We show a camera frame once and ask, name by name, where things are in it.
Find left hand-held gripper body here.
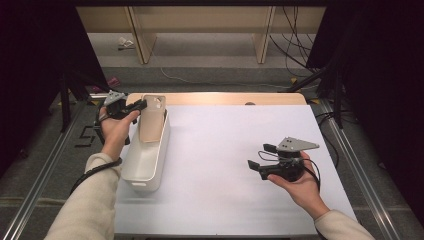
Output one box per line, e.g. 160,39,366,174
103,90,134,120

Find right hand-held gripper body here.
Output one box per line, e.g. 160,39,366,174
258,136,320,183

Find beige phone case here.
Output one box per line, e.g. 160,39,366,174
138,94,167,144

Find white plastic storage bin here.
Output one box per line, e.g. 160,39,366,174
120,103,172,193

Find person's left hand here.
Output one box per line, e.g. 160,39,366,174
99,110,141,162

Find person's right hand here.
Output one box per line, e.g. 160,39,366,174
266,151,331,221

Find purple floor item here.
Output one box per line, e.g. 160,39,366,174
91,76,121,94

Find black metal stand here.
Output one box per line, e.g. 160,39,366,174
59,73,73,133
286,65,345,130

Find white crumpled floor item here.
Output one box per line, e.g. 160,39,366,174
117,36,135,51

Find dark curtain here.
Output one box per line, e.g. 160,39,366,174
305,0,424,228
0,0,111,178

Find beige wooden bench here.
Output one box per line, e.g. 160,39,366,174
75,5,327,65

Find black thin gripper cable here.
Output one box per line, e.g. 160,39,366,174
301,158,322,192

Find black coiled gripper cable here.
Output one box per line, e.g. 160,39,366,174
69,105,124,196

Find metal floor rail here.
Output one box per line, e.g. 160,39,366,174
318,99,401,240
0,96,88,240

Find tangle of black cables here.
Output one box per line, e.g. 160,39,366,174
269,6,321,73

